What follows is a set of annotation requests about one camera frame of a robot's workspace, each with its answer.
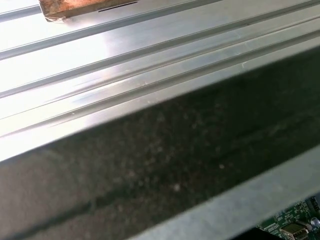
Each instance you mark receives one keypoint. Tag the green motherboard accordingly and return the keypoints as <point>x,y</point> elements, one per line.
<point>287,217</point>

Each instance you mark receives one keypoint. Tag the internal USB port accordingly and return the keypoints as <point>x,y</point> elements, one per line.
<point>295,231</point>

